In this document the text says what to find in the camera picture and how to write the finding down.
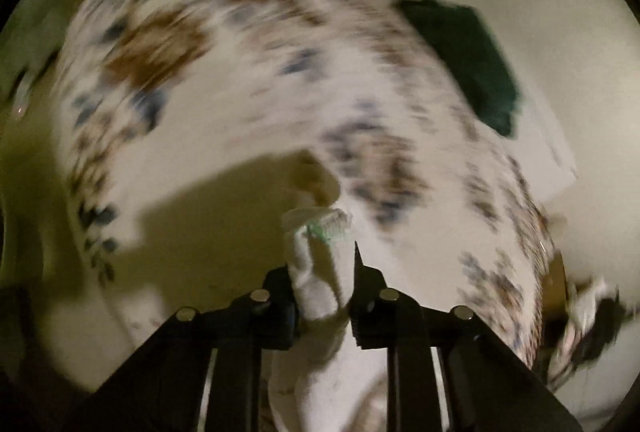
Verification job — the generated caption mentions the white pants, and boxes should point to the white pants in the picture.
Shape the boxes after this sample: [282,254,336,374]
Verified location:
[268,208,387,431]

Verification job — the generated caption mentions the floral fleece blanket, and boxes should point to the floral fleece blanket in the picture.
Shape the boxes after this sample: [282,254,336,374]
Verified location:
[51,0,548,364]

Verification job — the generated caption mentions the dark green cloth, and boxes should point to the dark green cloth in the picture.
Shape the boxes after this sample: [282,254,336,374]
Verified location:
[395,0,521,138]

